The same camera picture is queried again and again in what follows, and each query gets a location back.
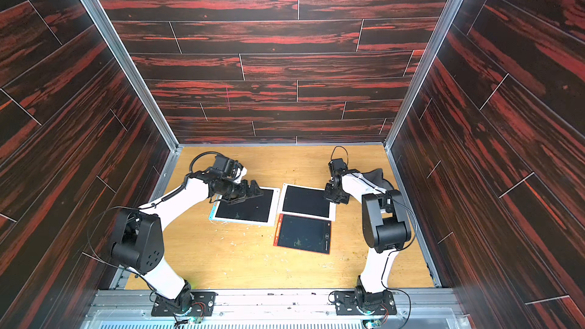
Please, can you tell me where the aluminium frame left post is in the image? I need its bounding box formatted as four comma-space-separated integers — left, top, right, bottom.
79, 0, 179, 152

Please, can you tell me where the white teal drawing tablet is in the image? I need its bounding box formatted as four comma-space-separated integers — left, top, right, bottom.
209, 187, 280, 226

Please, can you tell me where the red drawing tablet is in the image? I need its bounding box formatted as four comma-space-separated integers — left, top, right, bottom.
274, 214, 332, 254

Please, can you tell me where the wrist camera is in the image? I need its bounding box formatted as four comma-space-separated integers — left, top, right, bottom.
328, 158, 349, 178
211, 155, 242, 180

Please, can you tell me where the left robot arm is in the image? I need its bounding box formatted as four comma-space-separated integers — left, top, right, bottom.
109, 174, 264, 313

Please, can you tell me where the dark grey wiping cloth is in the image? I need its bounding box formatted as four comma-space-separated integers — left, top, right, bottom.
361, 168, 395, 193

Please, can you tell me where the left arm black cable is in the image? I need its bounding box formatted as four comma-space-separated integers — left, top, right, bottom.
85, 151, 225, 284

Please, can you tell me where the aluminium frame post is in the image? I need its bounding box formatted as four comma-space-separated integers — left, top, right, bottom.
385, 0, 464, 155
79, 0, 179, 152

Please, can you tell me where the aluminium front rail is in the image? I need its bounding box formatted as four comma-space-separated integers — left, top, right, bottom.
81, 289, 473, 328

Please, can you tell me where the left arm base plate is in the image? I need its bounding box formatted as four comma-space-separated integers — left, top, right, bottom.
151, 290, 217, 318

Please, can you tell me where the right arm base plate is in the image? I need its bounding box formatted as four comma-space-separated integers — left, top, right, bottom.
328, 287, 397, 316

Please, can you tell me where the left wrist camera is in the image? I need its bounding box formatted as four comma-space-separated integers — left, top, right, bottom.
211, 155, 242, 180

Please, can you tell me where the aluminium frame right post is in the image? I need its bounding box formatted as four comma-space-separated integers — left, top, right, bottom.
385, 0, 464, 155

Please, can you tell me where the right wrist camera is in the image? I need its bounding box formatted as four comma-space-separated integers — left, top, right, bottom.
328, 158, 349, 178

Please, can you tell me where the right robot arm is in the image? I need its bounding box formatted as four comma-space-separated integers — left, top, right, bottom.
324, 169, 412, 302

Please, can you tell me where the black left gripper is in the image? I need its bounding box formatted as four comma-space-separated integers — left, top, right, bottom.
222, 179, 265, 204

